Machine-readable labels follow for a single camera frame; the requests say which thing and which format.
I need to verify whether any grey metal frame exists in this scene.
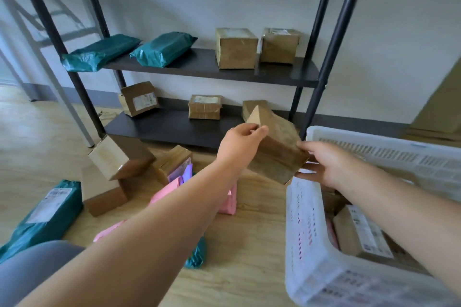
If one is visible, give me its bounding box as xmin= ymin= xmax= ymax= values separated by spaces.
xmin=0 ymin=0 xmax=96 ymax=148

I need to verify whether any plain brown box shelf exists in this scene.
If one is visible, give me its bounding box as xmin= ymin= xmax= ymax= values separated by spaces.
xmin=242 ymin=100 xmax=269 ymax=122

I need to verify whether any person's right forearm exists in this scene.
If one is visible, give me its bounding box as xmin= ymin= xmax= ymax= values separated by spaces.
xmin=331 ymin=163 xmax=461 ymax=298

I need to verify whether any small handwritten cardboard box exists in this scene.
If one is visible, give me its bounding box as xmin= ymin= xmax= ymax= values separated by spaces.
xmin=333 ymin=205 xmax=394 ymax=260

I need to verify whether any person's left hand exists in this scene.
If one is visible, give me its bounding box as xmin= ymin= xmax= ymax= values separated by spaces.
xmin=216 ymin=123 xmax=270 ymax=174

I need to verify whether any black metal shelf rack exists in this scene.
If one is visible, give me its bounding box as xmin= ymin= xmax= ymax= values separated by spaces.
xmin=12 ymin=0 xmax=372 ymax=149

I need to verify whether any white plastic crate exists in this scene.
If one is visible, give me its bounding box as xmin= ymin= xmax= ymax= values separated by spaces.
xmin=284 ymin=125 xmax=461 ymax=307

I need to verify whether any pink purple teal mailers pile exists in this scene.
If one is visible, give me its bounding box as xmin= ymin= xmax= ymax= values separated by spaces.
xmin=93 ymin=176 xmax=238 ymax=243

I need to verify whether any person's right hand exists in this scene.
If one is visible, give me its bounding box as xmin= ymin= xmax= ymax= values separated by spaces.
xmin=295 ymin=141 xmax=346 ymax=190

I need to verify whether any labelled box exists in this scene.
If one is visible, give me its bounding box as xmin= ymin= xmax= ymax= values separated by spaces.
xmin=119 ymin=81 xmax=160 ymax=118

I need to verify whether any beige door frame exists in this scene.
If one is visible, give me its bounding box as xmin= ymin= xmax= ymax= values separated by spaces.
xmin=403 ymin=58 xmax=461 ymax=145

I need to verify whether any taped box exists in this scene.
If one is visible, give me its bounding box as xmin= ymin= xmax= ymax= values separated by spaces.
xmin=188 ymin=94 xmax=223 ymax=120

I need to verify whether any glossy tape-covered cardboard box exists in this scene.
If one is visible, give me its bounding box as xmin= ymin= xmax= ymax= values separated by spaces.
xmin=246 ymin=105 xmax=310 ymax=185

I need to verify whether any medium pale-top cardboard box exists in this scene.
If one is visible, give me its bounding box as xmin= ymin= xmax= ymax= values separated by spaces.
xmin=87 ymin=134 xmax=156 ymax=181

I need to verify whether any tall brown cardboard box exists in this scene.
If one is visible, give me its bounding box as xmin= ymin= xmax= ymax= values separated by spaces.
xmin=215 ymin=28 xmax=259 ymax=70

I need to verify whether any person's left forearm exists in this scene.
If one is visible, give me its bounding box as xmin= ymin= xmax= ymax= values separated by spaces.
xmin=18 ymin=159 xmax=249 ymax=307

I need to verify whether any small square cardboard box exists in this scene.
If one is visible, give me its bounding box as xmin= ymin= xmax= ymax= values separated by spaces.
xmin=259 ymin=28 xmax=303 ymax=65

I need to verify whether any person's left leg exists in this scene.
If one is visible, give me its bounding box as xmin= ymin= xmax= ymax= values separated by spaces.
xmin=0 ymin=240 xmax=85 ymax=307

